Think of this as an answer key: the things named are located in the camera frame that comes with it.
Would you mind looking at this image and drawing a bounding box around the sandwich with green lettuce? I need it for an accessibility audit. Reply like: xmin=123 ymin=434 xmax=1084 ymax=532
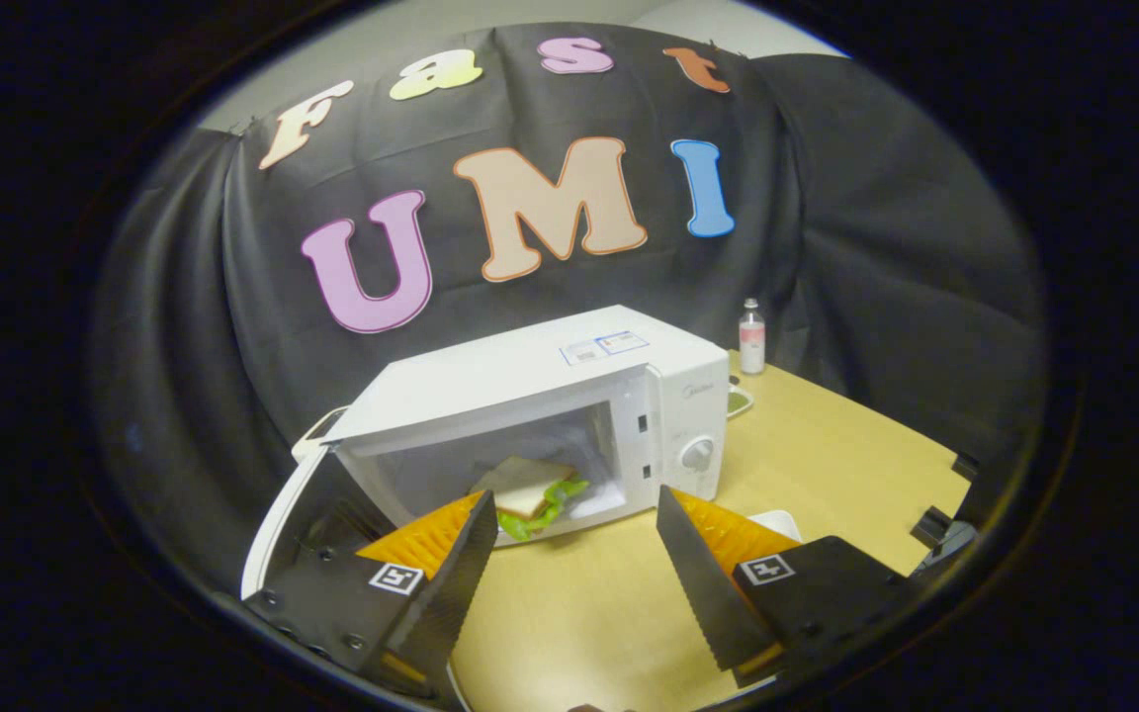
xmin=471 ymin=457 xmax=592 ymax=543

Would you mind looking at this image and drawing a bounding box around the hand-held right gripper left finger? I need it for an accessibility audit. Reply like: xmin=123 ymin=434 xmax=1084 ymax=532
xmin=241 ymin=491 xmax=499 ymax=698

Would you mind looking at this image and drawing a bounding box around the small clear bottle pink label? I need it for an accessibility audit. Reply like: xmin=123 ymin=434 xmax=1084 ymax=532
xmin=739 ymin=299 xmax=766 ymax=375

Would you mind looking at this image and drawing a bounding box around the white microwave oven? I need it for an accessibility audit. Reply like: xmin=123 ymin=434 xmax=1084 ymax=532
xmin=241 ymin=305 xmax=732 ymax=599

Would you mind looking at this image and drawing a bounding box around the white toaster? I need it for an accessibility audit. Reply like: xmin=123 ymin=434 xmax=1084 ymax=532
xmin=293 ymin=405 xmax=351 ymax=464

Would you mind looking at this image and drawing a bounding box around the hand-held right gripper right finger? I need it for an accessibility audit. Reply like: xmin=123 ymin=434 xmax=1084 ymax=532
xmin=656 ymin=485 xmax=912 ymax=688

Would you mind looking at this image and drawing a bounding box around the black metal bracket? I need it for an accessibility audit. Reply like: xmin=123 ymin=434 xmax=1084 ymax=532
xmin=911 ymin=450 xmax=982 ymax=575

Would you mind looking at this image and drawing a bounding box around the black backdrop cloth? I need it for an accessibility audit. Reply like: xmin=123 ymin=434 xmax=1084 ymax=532
xmin=90 ymin=22 xmax=1045 ymax=594

